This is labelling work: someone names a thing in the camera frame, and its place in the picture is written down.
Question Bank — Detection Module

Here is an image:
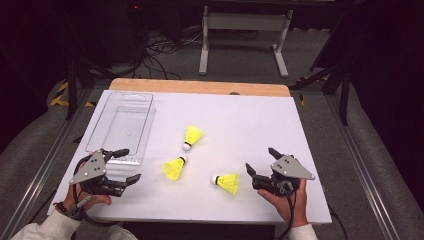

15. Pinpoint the person's right hand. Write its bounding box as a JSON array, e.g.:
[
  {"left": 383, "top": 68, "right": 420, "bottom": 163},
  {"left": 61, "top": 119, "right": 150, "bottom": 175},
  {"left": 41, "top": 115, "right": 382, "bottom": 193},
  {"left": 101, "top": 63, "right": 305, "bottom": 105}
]
[{"left": 257, "top": 178, "right": 309, "bottom": 228}]

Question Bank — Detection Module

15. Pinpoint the white sheet table cover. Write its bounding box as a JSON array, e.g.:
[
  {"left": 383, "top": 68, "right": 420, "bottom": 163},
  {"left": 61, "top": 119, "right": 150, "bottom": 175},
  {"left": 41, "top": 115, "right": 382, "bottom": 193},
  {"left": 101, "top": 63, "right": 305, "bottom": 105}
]
[{"left": 47, "top": 89, "right": 333, "bottom": 225}]

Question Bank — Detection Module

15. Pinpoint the aluminium floor rail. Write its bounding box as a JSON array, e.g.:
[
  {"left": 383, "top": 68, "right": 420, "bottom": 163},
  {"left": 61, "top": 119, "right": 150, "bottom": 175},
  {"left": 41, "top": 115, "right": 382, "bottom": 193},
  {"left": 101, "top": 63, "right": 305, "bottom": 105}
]
[
  {"left": 0, "top": 88, "right": 98, "bottom": 240},
  {"left": 323, "top": 94, "right": 403, "bottom": 240}
]

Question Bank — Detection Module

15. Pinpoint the white metal table frame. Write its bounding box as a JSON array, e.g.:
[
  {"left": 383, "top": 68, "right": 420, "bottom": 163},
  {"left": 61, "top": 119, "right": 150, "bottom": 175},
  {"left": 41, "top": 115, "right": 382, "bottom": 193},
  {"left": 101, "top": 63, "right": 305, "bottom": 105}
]
[{"left": 198, "top": 4, "right": 295, "bottom": 80}]

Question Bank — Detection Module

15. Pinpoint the black floor cable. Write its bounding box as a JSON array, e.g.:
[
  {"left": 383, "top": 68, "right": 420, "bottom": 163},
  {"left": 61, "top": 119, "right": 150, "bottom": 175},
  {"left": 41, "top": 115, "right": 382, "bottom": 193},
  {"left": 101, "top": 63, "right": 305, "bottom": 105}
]
[{"left": 327, "top": 203, "right": 350, "bottom": 240}]

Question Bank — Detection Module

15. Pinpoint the clear plastic container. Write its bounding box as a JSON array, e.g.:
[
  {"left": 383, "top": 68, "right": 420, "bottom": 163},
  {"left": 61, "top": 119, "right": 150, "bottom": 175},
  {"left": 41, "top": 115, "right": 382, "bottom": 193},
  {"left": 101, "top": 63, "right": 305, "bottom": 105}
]
[{"left": 84, "top": 91, "right": 157, "bottom": 167}]

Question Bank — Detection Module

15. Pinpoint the black tripod stand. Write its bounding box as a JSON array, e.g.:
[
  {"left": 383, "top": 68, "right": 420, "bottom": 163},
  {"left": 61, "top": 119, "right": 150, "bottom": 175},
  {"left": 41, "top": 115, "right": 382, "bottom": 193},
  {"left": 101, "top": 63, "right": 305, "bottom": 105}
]
[
  {"left": 289, "top": 9, "right": 355, "bottom": 127},
  {"left": 63, "top": 49, "right": 117, "bottom": 122}
]

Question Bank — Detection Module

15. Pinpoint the dark bead wristband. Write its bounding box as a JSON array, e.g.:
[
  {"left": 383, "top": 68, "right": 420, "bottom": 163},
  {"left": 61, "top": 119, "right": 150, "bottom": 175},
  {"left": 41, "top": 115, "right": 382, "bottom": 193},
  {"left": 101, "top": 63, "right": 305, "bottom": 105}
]
[{"left": 53, "top": 201, "right": 84, "bottom": 222}]

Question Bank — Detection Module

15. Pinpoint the hand-held gripper black cable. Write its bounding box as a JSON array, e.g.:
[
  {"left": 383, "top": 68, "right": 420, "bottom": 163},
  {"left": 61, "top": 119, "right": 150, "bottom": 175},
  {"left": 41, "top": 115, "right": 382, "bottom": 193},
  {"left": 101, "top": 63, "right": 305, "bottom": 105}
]
[
  {"left": 277, "top": 181, "right": 298, "bottom": 240},
  {"left": 72, "top": 153, "right": 121, "bottom": 228}
]

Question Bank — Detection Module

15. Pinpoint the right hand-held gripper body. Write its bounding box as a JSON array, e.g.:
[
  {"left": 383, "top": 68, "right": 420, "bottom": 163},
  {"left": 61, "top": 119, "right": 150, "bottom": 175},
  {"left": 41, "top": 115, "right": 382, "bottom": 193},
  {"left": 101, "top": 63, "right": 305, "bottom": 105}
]
[{"left": 252, "top": 153, "right": 316, "bottom": 197}]

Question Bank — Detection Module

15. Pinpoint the person's left hand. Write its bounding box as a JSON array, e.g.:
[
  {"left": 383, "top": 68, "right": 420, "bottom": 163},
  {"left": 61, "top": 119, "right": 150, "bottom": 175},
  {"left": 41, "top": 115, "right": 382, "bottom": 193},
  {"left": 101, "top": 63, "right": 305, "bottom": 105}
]
[{"left": 62, "top": 161, "right": 113, "bottom": 218}]

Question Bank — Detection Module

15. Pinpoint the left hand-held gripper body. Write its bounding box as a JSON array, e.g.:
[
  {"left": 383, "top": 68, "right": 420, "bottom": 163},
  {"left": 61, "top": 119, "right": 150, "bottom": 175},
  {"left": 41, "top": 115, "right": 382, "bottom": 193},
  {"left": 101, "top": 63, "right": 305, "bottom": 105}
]
[{"left": 69, "top": 148, "right": 129, "bottom": 198}]

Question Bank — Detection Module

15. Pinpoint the yellow black floor tape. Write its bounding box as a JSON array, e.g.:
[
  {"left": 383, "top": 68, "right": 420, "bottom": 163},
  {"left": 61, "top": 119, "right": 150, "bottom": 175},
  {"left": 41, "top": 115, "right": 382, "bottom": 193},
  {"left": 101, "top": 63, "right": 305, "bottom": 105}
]
[{"left": 49, "top": 81, "right": 97, "bottom": 109}]

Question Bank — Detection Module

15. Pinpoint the tangle of black floor cables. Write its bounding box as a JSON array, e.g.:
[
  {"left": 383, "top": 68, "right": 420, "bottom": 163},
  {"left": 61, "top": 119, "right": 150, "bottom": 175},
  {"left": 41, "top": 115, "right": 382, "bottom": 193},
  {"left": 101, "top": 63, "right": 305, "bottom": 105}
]
[{"left": 123, "top": 28, "right": 205, "bottom": 81}]

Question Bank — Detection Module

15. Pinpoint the right hand-held gripper black cable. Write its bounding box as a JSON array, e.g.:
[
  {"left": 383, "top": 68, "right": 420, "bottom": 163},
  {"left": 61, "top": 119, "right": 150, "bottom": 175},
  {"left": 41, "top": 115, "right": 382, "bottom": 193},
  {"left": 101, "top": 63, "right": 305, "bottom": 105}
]
[{"left": 277, "top": 181, "right": 298, "bottom": 240}]

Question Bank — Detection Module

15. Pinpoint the yellow shuttlecock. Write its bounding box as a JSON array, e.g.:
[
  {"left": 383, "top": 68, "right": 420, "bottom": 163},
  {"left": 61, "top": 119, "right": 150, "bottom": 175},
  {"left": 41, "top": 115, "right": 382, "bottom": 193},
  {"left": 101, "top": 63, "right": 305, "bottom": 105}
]
[
  {"left": 182, "top": 124, "right": 206, "bottom": 152},
  {"left": 210, "top": 172, "right": 241, "bottom": 197},
  {"left": 161, "top": 155, "right": 188, "bottom": 182}
]

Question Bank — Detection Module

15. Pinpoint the left hand-held gripper black cable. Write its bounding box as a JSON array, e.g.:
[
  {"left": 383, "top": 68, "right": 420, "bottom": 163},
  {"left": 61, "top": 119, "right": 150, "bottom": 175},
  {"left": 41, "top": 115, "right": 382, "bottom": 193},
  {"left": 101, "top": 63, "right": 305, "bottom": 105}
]
[{"left": 72, "top": 153, "right": 121, "bottom": 228}]

